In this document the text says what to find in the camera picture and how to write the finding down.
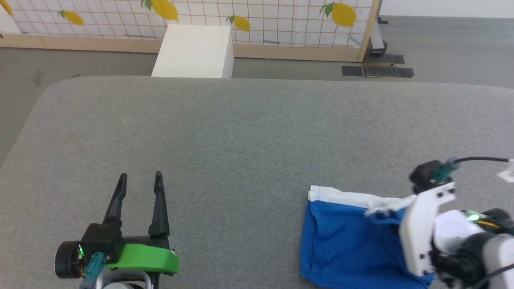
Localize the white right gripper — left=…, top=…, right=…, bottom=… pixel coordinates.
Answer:
left=400, top=183, right=457, bottom=277

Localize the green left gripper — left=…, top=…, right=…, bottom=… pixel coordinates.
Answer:
left=102, top=171, right=179, bottom=275

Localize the blue garment with white trim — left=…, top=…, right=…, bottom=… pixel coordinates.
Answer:
left=300, top=185, right=436, bottom=289

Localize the white box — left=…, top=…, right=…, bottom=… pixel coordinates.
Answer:
left=151, top=24, right=234, bottom=79

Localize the grey metal partition foot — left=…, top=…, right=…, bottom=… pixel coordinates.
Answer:
left=370, top=16, right=388, bottom=55

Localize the lemon print partition screen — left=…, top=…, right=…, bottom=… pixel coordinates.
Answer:
left=0, top=0, right=381, bottom=63

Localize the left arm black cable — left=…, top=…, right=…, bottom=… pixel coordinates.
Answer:
left=80, top=252, right=106, bottom=289

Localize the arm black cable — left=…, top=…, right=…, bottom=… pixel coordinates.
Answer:
left=434, top=156, right=511, bottom=182
left=80, top=252, right=106, bottom=289

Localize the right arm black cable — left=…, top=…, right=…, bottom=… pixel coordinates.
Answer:
left=434, top=156, right=511, bottom=182

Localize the white cable tag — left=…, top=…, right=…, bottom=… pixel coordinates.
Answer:
left=497, top=159, right=514, bottom=182

